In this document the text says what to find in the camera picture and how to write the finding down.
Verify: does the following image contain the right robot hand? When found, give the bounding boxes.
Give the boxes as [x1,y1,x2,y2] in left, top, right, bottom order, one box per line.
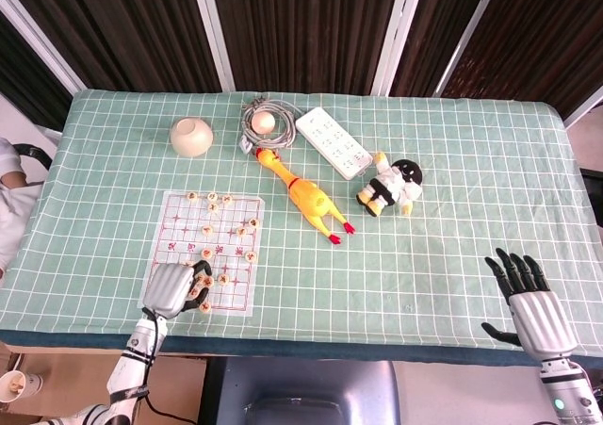
[481,248,579,363]

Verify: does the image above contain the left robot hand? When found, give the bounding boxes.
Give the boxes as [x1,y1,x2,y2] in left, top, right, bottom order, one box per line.
[142,260,213,320]

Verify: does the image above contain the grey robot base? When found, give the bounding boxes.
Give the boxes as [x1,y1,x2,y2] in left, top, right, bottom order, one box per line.
[220,357,401,425]

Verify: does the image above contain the paper Chinese chess board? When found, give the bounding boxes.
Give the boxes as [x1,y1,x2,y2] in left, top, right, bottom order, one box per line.
[137,189,268,314]

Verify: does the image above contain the brown cardboard box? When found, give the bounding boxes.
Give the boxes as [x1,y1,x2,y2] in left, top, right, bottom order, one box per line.
[8,352,123,422]
[140,355,209,425]

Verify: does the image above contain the green checkered tablecloth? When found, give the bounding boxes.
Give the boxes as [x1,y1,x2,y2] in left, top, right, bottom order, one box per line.
[0,89,603,368]

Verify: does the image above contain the beige upturned bowl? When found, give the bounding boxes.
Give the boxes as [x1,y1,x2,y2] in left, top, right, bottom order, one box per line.
[170,117,215,157]

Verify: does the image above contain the yellow rubber chicken toy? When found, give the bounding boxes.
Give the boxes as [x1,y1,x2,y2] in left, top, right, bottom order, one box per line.
[254,147,357,246]

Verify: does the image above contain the person in white clothing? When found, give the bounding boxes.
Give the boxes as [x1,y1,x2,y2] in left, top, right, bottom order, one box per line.
[0,136,29,280]

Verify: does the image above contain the white paper cup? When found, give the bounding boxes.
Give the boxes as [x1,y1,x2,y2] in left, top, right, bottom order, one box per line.
[0,369,44,403]

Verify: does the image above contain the black chair armrest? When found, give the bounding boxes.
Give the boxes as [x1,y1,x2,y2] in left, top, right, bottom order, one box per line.
[12,143,54,186]

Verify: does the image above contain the peach coloured egg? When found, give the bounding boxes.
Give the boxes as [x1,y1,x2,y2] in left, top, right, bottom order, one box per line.
[251,112,276,135]

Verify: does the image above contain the black and white plush doll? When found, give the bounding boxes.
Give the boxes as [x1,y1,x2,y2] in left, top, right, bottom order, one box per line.
[355,150,424,218]

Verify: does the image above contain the white power strip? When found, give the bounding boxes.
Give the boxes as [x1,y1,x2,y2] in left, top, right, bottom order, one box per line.
[295,106,373,180]

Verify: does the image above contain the dark brown curtain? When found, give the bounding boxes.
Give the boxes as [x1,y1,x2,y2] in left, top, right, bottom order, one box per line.
[0,12,73,132]
[0,0,223,93]
[441,0,603,118]
[207,0,402,95]
[389,0,494,99]

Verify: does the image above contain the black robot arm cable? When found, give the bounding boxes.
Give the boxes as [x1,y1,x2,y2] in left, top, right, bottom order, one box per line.
[139,307,202,425]

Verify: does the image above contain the coiled grey cable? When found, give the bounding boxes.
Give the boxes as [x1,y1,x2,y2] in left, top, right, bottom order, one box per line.
[239,95,305,155]

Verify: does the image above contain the white partition post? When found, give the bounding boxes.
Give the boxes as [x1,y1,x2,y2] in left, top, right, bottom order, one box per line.
[0,0,89,97]
[188,0,236,92]
[562,88,603,129]
[432,0,505,99]
[370,0,429,97]

